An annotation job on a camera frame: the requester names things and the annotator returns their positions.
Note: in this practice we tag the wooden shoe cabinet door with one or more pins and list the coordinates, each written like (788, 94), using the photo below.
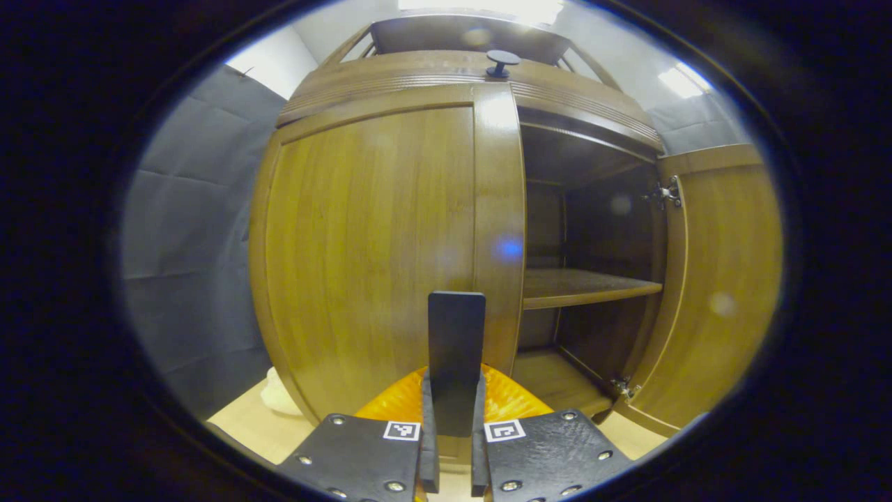
(725, 279)
(362, 244)

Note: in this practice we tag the metal door hinge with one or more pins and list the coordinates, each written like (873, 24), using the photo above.
(667, 193)
(625, 388)

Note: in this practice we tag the cream soft object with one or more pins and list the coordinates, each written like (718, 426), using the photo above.
(279, 397)

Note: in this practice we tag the large ceiling light panel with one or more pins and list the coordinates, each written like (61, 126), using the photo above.
(502, 8)

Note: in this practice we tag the small ceiling light panel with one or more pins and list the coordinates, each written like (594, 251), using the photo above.
(683, 80)

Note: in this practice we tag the wooden double-door shoe cabinet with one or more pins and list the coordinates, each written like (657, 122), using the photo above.
(585, 286)

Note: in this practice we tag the wooden cabinet drawer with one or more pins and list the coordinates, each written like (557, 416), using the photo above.
(418, 73)

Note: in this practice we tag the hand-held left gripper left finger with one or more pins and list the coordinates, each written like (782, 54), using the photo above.
(362, 457)

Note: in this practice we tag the black backdrop cloth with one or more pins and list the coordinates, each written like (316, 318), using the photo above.
(195, 244)

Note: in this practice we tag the black round drawer knob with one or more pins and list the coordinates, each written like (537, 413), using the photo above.
(502, 60)

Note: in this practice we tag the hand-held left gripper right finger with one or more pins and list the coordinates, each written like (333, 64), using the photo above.
(550, 453)

